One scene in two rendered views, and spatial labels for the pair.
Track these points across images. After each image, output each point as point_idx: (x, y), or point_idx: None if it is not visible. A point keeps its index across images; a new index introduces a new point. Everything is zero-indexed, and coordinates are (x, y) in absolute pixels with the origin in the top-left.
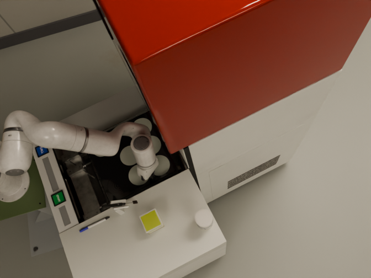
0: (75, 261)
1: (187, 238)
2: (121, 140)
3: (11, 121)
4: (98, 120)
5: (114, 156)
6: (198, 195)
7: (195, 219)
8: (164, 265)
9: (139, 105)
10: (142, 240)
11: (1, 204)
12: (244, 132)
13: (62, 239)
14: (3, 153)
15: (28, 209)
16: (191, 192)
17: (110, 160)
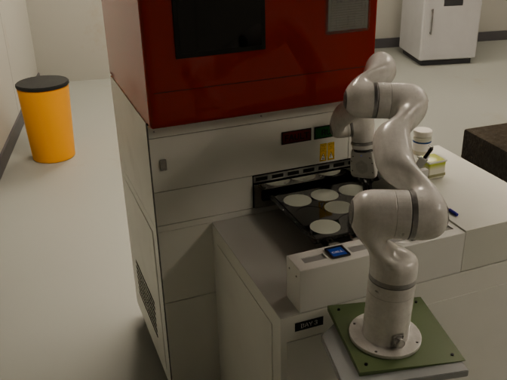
0: (496, 217)
1: None
2: (316, 212)
3: (365, 81)
4: (269, 255)
5: (340, 217)
6: None
7: (425, 132)
8: (474, 170)
9: (251, 224)
10: (453, 180)
11: (426, 347)
12: None
13: (472, 228)
14: (407, 86)
15: (428, 314)
16: None
17: (346, 220)
